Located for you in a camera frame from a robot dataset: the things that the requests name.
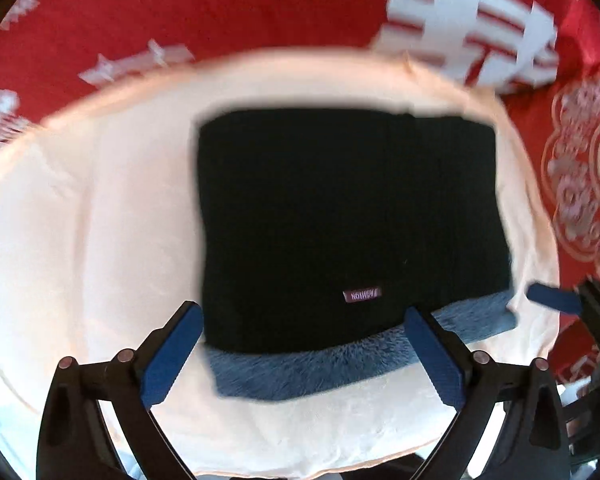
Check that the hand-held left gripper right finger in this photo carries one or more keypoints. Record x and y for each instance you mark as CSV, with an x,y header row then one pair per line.
x,y
437,360

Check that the black pants with blue lining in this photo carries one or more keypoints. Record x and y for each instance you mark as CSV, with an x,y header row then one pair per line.
x,y
330,210

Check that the red printed blanket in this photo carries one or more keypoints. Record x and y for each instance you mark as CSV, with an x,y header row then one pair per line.
x,y
230,10

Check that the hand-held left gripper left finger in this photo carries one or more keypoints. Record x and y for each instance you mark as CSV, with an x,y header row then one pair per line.
x,y
172,355

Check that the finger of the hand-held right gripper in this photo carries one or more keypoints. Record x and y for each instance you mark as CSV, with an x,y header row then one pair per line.
x,y
555,298

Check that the cream cloth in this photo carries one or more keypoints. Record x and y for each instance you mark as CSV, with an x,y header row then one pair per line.
x,y
105,210

